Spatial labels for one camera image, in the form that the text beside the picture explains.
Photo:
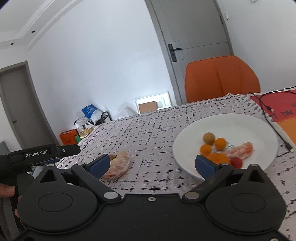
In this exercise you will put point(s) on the small orange kumquat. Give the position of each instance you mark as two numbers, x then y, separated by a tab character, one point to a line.
205	150

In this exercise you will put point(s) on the red lychee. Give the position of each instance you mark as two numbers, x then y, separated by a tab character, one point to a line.
236	162

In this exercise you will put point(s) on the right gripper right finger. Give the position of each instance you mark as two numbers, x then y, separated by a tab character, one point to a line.
214	176

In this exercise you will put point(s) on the black metal rack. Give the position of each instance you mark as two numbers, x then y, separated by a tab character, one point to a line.
84	123

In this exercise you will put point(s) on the medium orange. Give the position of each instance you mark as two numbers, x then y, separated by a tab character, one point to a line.
220	144

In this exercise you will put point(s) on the white framed board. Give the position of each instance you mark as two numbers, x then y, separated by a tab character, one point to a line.
162	100

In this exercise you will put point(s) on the black door handle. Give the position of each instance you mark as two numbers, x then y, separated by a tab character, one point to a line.
172	52

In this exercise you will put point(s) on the red orange table mat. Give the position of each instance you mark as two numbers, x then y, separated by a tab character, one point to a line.
278	108

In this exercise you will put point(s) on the orange chair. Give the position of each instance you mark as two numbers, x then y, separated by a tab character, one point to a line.
216	77

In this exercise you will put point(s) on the blue white plastic bag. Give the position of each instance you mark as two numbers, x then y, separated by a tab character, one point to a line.
92	113

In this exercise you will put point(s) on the orange box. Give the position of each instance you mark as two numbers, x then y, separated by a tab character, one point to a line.
68	137

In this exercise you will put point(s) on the green bag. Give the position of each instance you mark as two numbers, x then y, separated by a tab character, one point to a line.
77	138

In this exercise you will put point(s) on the grey door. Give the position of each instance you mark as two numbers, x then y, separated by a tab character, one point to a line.
196	26
23	109

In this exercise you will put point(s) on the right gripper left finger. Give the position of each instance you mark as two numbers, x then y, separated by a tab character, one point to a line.
90	174

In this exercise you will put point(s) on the large orange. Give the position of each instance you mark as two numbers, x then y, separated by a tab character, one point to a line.
218	158

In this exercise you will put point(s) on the person's left hand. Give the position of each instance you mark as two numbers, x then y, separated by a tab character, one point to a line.
6	222

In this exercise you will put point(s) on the white ceramic bowl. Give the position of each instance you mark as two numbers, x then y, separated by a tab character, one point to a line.
236	129

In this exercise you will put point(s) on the white patterned tablecloth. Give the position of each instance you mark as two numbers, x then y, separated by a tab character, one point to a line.
148	139

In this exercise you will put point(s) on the brown cardboard piece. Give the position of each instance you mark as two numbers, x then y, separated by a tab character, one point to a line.
148	107

